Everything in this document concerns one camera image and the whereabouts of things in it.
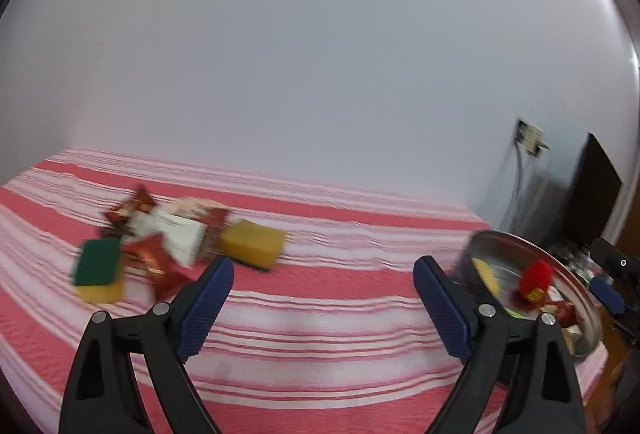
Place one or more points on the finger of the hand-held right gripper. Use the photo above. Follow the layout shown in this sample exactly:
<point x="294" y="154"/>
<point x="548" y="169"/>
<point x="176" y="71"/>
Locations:
<point x="607" y="296"/>

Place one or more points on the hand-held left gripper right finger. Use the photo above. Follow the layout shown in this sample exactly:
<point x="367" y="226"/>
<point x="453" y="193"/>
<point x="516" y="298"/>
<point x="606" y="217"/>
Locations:
<point x="445" y="309"/>

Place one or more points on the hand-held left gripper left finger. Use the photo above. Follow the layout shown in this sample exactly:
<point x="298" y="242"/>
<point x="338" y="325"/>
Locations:
<point x="200" y="309"/>

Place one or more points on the large yellow sponge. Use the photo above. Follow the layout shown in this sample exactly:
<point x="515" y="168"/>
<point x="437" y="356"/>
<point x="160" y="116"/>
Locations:
<point x="486" y="276"/>

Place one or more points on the red knitted ball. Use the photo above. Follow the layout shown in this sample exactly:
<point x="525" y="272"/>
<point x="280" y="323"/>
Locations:
<point x="535" y="276"/>

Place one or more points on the round dark blue tin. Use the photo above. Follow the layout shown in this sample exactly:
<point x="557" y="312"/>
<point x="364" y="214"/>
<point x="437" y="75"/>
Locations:
<point x="505" y="249"/>

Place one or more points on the white sachet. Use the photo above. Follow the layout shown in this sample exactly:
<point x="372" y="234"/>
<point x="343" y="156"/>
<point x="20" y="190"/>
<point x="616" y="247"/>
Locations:
<point x="170" y="229"/>

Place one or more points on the yellow sponge dark base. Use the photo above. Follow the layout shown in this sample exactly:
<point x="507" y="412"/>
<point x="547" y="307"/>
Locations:
<point x="252" y="241"/>

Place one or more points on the beige snack packet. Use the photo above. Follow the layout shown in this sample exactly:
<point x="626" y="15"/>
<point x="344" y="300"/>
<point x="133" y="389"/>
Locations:
<point x="192" y="206"/>

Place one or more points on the green and yellow sponge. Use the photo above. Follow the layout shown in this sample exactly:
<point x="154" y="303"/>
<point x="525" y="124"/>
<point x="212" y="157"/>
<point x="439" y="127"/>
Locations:
<point x="95" y="261"/>

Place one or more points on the black monitor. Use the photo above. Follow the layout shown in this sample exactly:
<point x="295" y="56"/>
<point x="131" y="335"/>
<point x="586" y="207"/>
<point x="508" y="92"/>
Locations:
<point x="592" y="194"/>

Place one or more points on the red white striped tablecloth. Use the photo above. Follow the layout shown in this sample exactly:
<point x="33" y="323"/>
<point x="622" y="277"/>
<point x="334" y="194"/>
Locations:
<point x="325" y="314"/>

